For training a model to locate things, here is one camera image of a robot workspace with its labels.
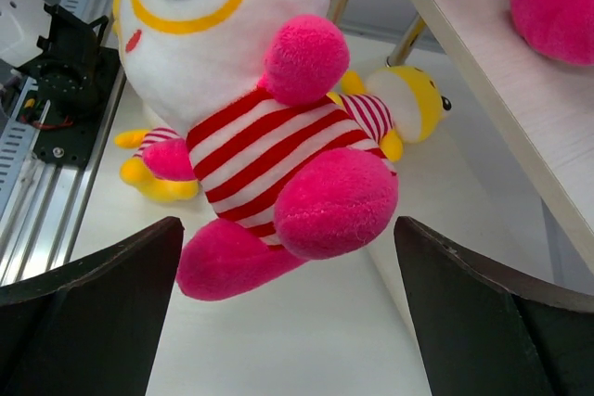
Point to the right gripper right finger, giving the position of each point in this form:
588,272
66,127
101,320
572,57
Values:
484,328

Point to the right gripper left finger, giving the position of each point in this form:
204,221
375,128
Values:
91,326

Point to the yellow plush toy floor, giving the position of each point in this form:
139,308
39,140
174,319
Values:
158,169

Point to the pink plush toy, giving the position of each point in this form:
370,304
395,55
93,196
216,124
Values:
552,2
291,177

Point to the white two-tier shelf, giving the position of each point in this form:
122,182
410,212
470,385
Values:
543,108

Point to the yellow plush toy on shelf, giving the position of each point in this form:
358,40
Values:
395,106

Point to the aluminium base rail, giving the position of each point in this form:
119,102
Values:
42,205

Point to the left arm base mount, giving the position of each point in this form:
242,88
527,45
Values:
75,75

